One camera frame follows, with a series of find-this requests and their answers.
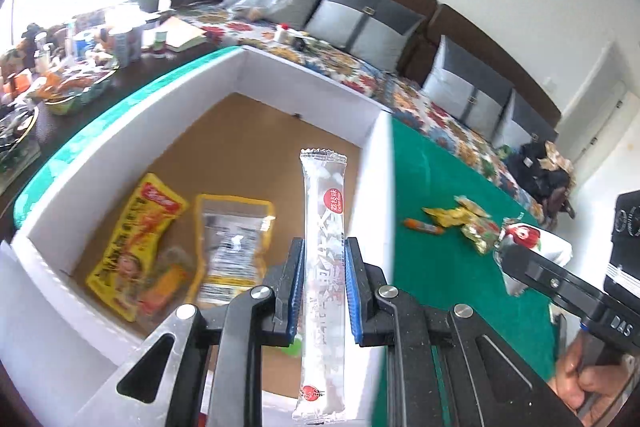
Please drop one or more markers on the brown headboard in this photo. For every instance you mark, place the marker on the brown headboard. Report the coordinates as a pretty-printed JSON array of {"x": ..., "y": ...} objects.
[{"x": 417, "y": 58}]

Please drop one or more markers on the green table cloth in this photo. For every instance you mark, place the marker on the green table cloth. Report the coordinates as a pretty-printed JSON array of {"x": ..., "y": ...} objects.
[{"x": 446, "y": 269}]

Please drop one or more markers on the orange sausage stick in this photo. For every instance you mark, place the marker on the orange sausage stick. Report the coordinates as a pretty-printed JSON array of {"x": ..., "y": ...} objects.
[{"x": 421, "y": 226}]

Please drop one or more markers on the floral bed sheet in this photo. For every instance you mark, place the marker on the floral bed sheet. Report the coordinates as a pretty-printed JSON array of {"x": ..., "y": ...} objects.
[{"x": 398, "y": 94}]

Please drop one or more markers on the black bag pile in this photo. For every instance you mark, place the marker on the black bag pile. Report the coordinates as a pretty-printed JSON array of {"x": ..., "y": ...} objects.
[{"x": 546, "y": 175}]

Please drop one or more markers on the white cardboard box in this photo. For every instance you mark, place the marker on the white cardboard box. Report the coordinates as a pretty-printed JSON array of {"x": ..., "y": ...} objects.
[{"x": 221, "y": 130}]

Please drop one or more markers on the clear plastic bag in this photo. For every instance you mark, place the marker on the clear plastic bag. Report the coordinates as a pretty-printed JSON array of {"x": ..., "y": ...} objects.
[{"x": 253, "y": 10}]

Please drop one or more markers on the cluttered side table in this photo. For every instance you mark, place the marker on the cluttered side table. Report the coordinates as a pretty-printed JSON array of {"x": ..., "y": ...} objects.
[{"x": 67, "y": 81}]

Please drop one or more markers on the white red-cap bottle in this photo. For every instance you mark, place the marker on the white red-cap bottle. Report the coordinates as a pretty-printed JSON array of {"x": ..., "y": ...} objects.
[{"x": 282, "y": 34}]

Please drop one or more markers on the chestnut bag red label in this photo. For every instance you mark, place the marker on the chestnut bag red label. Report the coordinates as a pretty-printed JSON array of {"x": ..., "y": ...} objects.
[{"x": 483, "y": 233}]

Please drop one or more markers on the yellow cartoon snack bag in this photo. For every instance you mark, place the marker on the yellow cartoon snack bag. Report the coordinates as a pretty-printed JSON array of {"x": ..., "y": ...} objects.
[{"x": 131, "y": 251}]

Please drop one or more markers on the white triangular snack pack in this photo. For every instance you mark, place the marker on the white triangular snack pack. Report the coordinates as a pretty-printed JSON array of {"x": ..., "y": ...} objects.
[{"x": 532, "y": 240}]

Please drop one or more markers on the green label meat packet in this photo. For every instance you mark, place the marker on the green label meat packet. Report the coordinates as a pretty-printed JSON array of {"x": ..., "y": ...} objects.
[{"x": 295, "y": 349}]

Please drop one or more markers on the small sausage clear packet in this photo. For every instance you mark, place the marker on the small sausage clear packet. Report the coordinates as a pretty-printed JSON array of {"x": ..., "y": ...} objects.
[{"x": 170, "y": 275}]

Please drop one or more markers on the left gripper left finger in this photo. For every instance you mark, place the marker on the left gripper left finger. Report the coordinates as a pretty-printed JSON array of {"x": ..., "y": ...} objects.
[{"x": 211, "y": 356}]

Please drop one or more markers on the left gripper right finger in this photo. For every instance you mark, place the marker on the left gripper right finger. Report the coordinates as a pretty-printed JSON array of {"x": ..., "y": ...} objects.
[{"x": 444, "y": 368}]

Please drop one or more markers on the peanut bag yellow border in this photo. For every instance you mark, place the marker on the peanut bag yellow border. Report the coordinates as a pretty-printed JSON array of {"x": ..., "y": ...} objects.
[{"x": 233, "y": 233}]

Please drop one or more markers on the clear long jelly stick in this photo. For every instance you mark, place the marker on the clear long jelly stick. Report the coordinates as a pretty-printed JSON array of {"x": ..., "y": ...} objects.
[{"x": 321, "y": 393}]

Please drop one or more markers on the person right hand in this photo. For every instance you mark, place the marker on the person right hand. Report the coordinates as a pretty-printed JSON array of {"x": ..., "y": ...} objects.
[{"x": 589, "y": 391}]

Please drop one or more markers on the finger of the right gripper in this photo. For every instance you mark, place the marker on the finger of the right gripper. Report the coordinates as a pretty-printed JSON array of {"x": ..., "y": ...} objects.
[{"x": 562, "y": 287}]

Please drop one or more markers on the far right grey pillow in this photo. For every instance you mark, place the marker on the far right grey pillow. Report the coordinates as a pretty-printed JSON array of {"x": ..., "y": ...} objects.
[{"x": 520, "y": 124}]

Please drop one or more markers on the pale long snack packet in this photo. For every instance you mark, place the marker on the pale long snack packet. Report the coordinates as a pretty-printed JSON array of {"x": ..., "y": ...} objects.
[{"x": 473, "y": 207}]

